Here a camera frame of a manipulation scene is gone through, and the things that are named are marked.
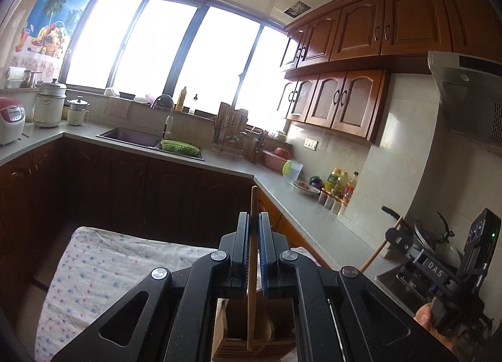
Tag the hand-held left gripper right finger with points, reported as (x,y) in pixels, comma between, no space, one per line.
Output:
(262,256)

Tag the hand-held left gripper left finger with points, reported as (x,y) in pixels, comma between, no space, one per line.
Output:
(246,252)

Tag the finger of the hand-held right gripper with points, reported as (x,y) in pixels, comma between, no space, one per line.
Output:
(400,238)

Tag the wooden chopstick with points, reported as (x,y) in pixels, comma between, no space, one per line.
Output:
(253,205)
(374,254)

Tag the wooden utensil holder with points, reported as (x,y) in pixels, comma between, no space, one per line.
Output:
(233,340)

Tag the person's right hand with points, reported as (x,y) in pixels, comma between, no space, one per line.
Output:
(425,319)

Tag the black wok with glass lid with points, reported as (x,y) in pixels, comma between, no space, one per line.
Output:
(435,240)

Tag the stainless gas stove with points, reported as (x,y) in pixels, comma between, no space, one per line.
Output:
(396,287)

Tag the red cap sauce bottle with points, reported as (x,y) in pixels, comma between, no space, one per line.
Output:
(350,189)

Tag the small spice jar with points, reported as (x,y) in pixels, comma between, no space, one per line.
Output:
(336,206)
(330,202)
(322,198)

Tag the small plate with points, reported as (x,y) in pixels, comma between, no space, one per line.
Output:
(306,189)

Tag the pale yellow bottle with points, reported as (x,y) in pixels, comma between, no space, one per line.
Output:
(343,181)

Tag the clear cup with green lid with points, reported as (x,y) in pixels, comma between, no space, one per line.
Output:
(293,173)

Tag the green label oil bottle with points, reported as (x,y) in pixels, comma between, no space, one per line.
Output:
(332,181)

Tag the dark purple eggplant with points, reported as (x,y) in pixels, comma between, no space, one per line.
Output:
(316,181)

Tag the pink lidded container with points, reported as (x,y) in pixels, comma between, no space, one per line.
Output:
(276,160)

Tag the wooden knife block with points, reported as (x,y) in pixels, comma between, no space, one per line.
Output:
(254,150)

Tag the green plastic basket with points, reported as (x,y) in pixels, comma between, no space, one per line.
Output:
(179,148)

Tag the dotted white tablecloth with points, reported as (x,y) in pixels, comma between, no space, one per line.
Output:
(117,268)

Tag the dark wooden base cabinets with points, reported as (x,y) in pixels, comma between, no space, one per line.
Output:
(117,189)

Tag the chrome faucet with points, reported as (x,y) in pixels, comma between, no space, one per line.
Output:
(168,119)

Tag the steel range hood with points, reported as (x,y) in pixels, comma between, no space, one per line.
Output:
(466,99)

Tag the steel kitchen sink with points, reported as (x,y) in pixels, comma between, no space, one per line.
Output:
(129,137)

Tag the yellow squeeze bottle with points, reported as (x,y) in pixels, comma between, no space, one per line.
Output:
(181,101)

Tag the beige dish cloth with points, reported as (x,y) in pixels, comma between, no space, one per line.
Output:
(117,108)

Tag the kitchen window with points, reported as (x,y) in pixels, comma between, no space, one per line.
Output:
(176,52)

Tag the small white electric pot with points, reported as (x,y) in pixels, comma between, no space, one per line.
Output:
(77,113)

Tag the large white steamer pot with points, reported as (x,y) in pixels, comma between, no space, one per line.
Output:
(49,105)

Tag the white and red rice cooker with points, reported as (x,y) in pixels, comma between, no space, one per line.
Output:
(10,121)

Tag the metal kettle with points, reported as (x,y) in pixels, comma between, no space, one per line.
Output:
(29,79)

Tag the paper towel roll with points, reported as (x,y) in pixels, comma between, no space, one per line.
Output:
(15,76)

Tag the wall socket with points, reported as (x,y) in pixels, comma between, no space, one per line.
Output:
(311,144)

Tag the short wooden wall cabinets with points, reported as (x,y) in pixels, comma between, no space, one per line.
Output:
(341,99)

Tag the tall wooden wall cabinets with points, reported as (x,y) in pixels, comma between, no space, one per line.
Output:
(392,21)

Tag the wall poster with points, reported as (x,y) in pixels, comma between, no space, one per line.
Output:
(55,5)

